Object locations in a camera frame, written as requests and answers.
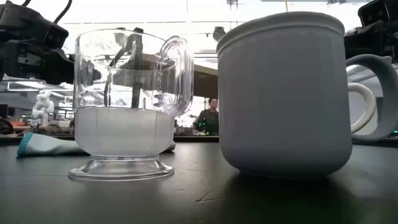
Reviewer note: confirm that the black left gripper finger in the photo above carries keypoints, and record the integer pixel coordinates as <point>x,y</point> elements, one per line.
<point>91,73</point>

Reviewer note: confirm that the clear glass mug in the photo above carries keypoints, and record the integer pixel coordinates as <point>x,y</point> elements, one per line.
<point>124,133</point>

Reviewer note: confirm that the grey ceramic mug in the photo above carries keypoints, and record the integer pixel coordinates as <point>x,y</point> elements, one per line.
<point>280,93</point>

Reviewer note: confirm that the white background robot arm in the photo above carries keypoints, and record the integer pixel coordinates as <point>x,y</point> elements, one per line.
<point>43,105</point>

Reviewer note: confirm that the person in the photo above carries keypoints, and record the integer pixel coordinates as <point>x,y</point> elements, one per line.
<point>210,121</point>

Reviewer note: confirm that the black ceiling dome fixture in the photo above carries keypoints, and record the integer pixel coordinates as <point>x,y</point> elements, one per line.
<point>219,33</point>

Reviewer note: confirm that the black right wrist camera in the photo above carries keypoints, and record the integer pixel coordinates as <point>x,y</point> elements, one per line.
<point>376,12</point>

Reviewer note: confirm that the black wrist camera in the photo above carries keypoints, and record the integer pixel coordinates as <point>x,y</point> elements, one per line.
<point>28,25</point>
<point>376,12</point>

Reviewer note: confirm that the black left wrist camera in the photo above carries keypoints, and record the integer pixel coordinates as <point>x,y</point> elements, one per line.
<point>28,25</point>

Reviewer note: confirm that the wooden shelf with black frame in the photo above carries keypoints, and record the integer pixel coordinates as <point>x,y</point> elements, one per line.
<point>205,84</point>

